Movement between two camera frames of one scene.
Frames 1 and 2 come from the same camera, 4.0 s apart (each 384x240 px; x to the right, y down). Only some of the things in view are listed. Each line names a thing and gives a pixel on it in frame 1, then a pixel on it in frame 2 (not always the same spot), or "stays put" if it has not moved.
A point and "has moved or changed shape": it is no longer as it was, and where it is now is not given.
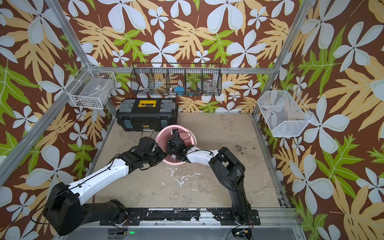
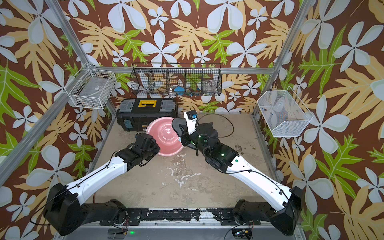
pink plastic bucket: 187,135 has moved or changed shape
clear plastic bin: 284,114 stays put
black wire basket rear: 176,79 stays put
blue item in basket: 179,89 stays put
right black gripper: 168,146 -> 186,141
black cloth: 174,158 -> 180,126
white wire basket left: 91,88 stays put
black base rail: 180,216 stays put
